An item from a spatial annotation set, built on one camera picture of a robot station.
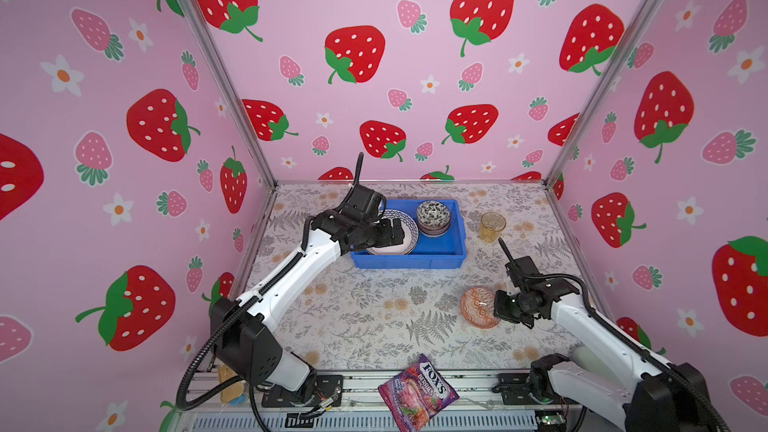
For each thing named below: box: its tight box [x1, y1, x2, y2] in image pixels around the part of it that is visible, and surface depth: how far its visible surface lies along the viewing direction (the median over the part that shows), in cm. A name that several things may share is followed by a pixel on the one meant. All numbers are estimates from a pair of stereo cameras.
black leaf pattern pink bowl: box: [418, 222, 451, 238], surface depth 100 cm
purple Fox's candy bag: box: [378, 353, 460, 432], surface depth 73 cm
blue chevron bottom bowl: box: [460, 287, 501, 329], surface depth 87 cm
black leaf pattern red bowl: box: [416, 200, 451, 230], surface depth 103 cm
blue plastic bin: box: [350, 199, 466, 269], surface depth 99 cm
